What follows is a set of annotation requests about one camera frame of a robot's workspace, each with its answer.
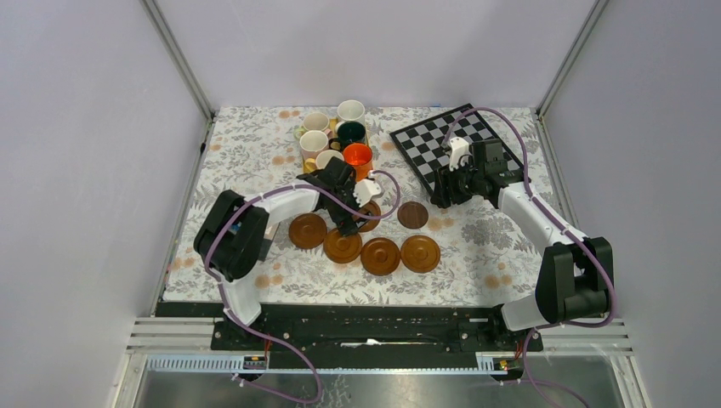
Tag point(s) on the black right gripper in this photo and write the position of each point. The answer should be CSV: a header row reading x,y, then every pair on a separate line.
x,y
446,178

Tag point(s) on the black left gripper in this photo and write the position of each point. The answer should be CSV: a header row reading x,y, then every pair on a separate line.
x,y
344,223

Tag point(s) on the cream yellow mug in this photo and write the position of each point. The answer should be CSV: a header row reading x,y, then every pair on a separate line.
x,y
322,159

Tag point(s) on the orange cup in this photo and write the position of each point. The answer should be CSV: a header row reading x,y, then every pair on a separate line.
x,y
360,157

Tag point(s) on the dark walnut wooden coaster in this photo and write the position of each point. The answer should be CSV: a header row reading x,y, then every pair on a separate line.
x,y
413,215

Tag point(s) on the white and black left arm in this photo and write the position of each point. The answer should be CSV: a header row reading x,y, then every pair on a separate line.
x,y
230,239

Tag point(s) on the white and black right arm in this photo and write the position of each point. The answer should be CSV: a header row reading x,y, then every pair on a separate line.
x,y
574,281

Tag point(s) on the floral patterned tablecloth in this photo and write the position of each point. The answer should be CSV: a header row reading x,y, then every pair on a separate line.
x,y
466,255

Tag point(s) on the grey building block baseplate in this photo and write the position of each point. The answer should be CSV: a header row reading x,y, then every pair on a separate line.
x,y
266,243

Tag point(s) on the pink mug front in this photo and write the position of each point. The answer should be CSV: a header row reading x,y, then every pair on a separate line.
x,y
312,143

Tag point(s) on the pink mug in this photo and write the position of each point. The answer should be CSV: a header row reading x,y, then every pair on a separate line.
x,y
315,121
312,143

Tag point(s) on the dark green mug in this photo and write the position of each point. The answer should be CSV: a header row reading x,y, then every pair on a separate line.
x,y
347,133

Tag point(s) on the yellow plastic tray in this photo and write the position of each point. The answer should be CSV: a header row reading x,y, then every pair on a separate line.
x,y
318,136

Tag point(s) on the pink mug back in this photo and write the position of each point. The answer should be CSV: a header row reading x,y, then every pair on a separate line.
x,y
315,121

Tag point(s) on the white mug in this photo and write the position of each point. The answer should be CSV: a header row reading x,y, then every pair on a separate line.
x,y
351,111

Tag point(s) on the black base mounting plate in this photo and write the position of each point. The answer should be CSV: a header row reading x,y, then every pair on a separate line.
x,y
389,337

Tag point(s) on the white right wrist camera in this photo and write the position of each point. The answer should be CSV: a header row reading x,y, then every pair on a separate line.
x,y
459,153

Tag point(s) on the aluminium frame rail right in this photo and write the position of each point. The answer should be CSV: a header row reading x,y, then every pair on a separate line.
x,y
571,56

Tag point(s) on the aluminium frame rail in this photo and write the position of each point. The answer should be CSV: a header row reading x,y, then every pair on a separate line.
x,y
571,56
177,56

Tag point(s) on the aluminium frame rail left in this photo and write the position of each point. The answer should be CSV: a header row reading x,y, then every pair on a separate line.
x,y
177,56

